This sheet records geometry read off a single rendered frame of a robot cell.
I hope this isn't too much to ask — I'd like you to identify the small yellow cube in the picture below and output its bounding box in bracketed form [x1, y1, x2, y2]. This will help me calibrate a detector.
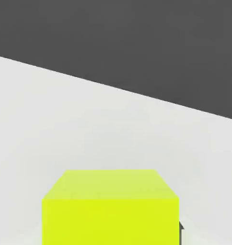
[42, 169, 180, 245]

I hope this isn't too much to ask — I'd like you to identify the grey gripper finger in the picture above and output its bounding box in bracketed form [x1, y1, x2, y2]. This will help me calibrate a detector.
[179, 215, 197, 245]

